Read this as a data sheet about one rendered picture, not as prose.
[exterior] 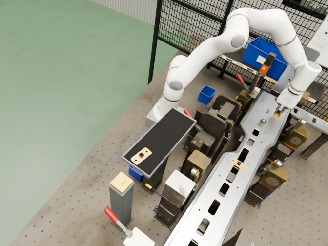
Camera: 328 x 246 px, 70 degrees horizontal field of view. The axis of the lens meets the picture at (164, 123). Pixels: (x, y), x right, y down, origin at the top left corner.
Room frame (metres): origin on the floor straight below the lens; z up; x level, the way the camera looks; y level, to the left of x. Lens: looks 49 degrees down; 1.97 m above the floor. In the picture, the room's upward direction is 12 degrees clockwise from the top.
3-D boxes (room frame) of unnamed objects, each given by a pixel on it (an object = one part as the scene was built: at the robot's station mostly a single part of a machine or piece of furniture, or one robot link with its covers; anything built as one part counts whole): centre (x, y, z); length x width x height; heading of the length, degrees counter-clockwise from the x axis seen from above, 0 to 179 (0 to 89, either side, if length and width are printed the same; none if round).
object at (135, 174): (0.67, 0.08, 0.74); 0.11 x 0.10 x 0.09; 155
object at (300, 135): (0.95, -0.78, 0.87); 0.12 x 0.07 x 0.35; 65
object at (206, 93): (1.43, -0.28, 0.74); 0.11 x 0.10 x 0.09; 155
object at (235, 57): (1.57, -0.61, 1.01); 0.90 x 0.22 x 0.03; 65
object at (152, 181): (0.61, -0.01, 0.92); 0.10 x 0.08 x 0.45; 155
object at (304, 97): (1.28, -0.84, 0.88); 0.08 x 0.08 x 0.36; 65
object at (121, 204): (0.37, 0.10, 0.92); 0.08 x 0.08 x 0.44; 65
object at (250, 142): (0.83, -0.49, 0.84); 0.12 x 0.05 x 0.29; 65
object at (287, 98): (1.07, -0.65, 1.17); 0.10 x 0.07 x 0.11; 65
